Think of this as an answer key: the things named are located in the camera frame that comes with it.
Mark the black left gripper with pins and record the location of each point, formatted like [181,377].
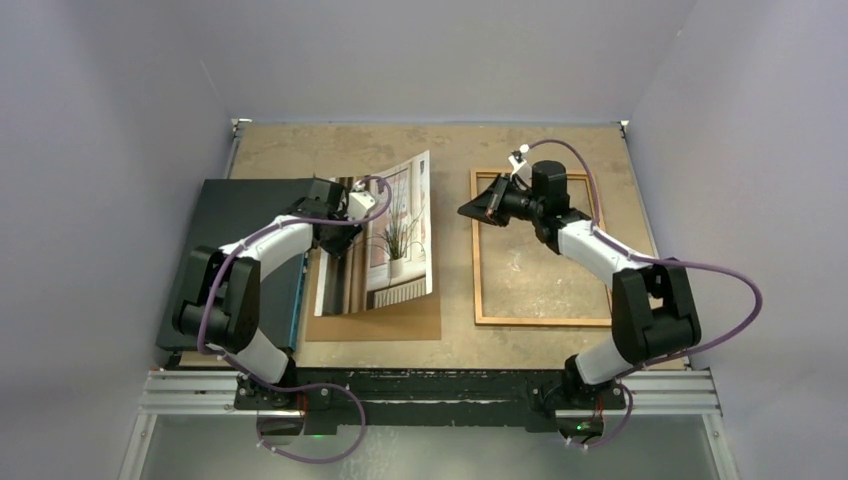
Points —
[336,248]

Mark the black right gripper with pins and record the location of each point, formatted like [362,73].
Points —
[483,208]

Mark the orange wooden picture frame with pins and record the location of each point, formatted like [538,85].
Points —
[520,282]

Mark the plant photo print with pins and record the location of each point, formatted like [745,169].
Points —
[390,261]

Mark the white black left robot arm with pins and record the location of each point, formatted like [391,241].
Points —
[218,301]

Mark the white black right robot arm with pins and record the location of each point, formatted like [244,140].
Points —
[652,308]

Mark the dark box with blue edge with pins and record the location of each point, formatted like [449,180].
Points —
[227,211]

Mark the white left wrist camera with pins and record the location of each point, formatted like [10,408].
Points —
[359,205]

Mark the brown frame backing board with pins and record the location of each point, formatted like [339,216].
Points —
[419,319]

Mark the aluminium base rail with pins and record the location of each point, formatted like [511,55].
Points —
[213,392]

